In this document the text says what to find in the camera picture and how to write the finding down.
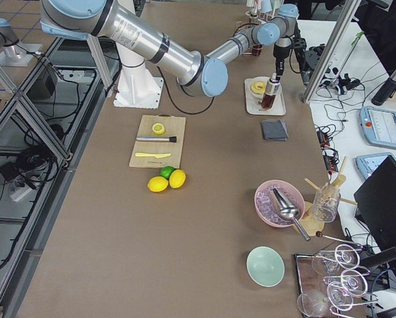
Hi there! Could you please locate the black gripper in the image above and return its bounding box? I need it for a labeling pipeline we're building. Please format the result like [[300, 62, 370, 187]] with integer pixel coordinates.
[[273, 35, 306, 81]]

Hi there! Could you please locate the metal ice scoop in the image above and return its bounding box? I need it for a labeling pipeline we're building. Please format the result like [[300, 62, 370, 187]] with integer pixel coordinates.
[[272, 188, 311, 241]]

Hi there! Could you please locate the glazed donut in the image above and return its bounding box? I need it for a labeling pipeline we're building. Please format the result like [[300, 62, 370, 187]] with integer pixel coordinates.
[[250, 81, 267, 95]]

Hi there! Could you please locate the mint green bowl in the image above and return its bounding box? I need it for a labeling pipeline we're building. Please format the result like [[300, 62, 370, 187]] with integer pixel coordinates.
[[246, 246, 285, 288]]

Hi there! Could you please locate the teach pendant tablet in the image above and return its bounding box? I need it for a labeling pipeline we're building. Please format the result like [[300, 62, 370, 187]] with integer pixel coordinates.
[[359, 107, 396, 149]]

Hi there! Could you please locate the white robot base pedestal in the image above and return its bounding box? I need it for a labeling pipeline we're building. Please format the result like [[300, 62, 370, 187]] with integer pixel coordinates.
[[114, 43, 164, 109]]

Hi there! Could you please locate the cream bunny tray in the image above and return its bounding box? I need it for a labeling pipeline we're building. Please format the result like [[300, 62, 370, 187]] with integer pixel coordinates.
[[244, 78, 286, 116]]

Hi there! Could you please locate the grey folded cloth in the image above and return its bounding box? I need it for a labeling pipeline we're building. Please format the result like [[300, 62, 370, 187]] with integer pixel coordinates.
[[261, 119, 289, 141]]

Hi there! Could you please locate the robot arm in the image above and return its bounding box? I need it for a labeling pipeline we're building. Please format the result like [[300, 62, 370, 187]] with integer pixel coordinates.
[[40, 1, 299, 97]]

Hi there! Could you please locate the round wooden stand base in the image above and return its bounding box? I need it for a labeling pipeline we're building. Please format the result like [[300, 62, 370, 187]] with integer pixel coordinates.
[[299, 201, 324, 237]]

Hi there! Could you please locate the white round plate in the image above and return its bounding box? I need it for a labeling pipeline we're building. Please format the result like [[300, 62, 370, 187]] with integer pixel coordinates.
[[245, 76, 269, 100]]

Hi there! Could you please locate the tea bottle white cap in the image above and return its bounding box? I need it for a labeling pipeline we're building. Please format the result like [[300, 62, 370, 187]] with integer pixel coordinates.
[[261, 73, 280, 110]]

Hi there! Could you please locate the whole yellow lemon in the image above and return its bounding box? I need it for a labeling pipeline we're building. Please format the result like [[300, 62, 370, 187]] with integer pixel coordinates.
[[147, 176, 169, 193]]

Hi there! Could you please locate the black thermos bottle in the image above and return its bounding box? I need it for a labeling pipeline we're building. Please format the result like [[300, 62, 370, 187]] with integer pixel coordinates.
[[371, 70, 396, 106]]

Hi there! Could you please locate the pink ice bowl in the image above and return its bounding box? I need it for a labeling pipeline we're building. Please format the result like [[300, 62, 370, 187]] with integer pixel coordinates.
[[254, 180, 305, 228]]

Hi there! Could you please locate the aluminium frame post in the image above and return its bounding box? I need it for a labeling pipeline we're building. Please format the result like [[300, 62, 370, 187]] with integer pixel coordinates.
[[302, 0, 361, 105]]

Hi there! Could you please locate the half lemon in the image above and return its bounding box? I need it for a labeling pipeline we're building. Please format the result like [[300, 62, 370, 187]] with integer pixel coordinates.
[[152, 123, 166, 135]]

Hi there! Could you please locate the green lime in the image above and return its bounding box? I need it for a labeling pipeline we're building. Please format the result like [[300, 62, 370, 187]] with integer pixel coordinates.
[[160, 166, 175, 179]]

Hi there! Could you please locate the copper wire bottle rack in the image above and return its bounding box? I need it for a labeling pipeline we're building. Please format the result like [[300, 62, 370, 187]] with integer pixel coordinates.
[[233, 21, 259, 55]]

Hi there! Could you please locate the black monitor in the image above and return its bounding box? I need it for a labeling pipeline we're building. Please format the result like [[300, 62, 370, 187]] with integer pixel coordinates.
[[354, 156, 396, 250]]

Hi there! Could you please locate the wooden cutting board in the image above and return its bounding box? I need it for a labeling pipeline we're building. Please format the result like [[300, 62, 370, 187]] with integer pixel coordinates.
[[129, 115, 186, 168]]

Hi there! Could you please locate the clear glass mug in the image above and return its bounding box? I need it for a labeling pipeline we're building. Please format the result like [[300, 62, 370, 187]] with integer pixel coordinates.
[[311, 185, 340, 223]]

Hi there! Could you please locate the metal glass tray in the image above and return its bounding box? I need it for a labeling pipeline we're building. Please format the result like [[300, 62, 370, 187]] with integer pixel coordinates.
[[294, 254, 378, 317]]

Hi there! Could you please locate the yellow plastic knife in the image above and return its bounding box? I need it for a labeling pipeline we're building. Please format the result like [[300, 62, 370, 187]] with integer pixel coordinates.
[[134, 152, 172, 159]]

